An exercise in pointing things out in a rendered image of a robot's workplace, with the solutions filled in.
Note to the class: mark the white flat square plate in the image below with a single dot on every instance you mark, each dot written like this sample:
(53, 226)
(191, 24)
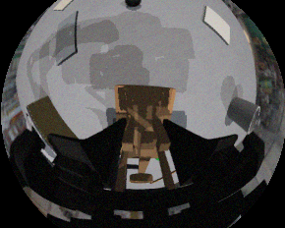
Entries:
(216, 23)

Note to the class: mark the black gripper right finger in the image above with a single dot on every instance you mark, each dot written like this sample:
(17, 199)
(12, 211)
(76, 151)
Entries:
(190, 151)

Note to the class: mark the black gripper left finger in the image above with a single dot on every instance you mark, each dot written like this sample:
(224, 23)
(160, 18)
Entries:
(100, 151)

